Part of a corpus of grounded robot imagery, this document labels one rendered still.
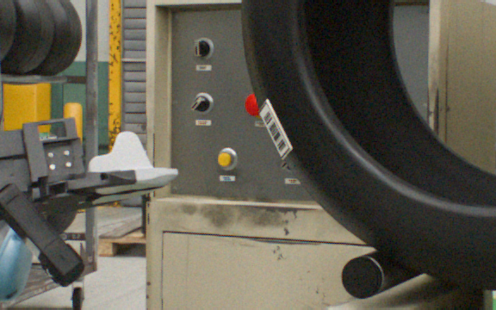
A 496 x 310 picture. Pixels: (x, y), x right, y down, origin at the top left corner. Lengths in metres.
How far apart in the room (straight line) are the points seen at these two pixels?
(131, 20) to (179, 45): 9.20
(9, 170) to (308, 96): 0.31
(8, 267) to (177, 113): 0.76
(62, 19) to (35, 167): 4.56
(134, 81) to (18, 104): 1.12
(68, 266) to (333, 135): 0.30
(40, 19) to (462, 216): 4.33
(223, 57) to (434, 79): 0.41
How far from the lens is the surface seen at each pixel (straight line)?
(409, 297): 1.35
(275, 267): 2.05
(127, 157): 1.21
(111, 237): 7.91
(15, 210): 1.19
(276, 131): 1.26
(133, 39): 11.36
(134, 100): 11.33
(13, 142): 1.21
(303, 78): 1.23
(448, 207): 1.18
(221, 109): 2.13
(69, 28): 5.76
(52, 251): 1.18
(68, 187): 1.17
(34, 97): 11.13
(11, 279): 1.50
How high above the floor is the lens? 1.09
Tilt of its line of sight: 3 degrees down
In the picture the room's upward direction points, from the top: 1 degrees clockwise
